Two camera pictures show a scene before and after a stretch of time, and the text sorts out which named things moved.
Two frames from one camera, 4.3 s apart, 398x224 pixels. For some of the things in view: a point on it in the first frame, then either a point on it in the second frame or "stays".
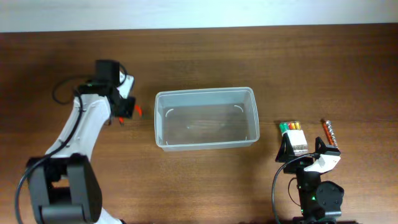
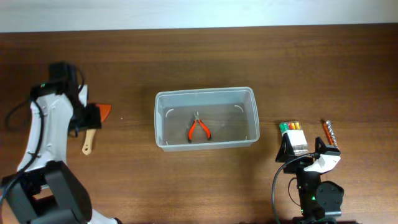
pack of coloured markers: x=295 y=135 stays
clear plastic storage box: x=204 y=118 stays
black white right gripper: x=300 y=165 stays
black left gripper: x=126 y=107 → x=91 y=116
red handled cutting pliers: x=121 y=119 → x=193 y=125
